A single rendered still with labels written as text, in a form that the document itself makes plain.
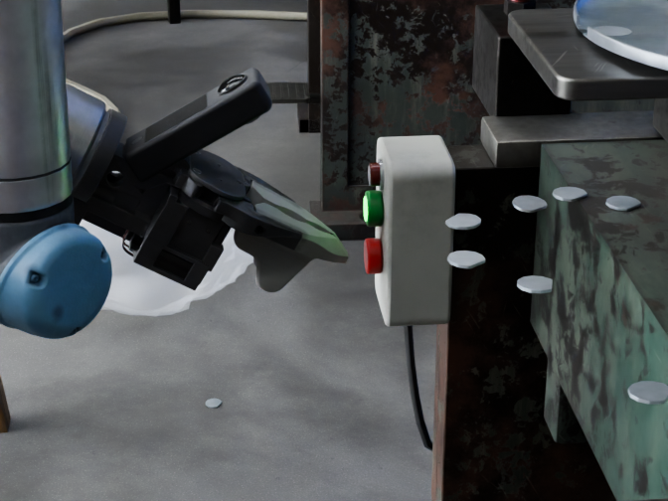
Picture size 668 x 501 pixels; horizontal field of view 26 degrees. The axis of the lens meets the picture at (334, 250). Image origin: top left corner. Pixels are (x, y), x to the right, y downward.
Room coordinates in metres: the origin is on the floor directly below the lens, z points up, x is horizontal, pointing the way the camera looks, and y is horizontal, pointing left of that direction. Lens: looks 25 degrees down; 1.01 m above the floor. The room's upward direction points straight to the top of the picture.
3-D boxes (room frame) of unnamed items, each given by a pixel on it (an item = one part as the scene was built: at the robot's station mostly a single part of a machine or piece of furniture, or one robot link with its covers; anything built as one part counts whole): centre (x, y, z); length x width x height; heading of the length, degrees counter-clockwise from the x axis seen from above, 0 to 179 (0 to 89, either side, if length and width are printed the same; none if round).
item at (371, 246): (1.02, -0.03, 0.54); 0.03 x 0.01 x 0.03; 6
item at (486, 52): (1.10, -0.15, 0.62); 0.10 x 0.06 x 0.20; 6
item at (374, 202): (1.02, -0.03, 0.58); 0.03 x 0.01 x 0.03; 6
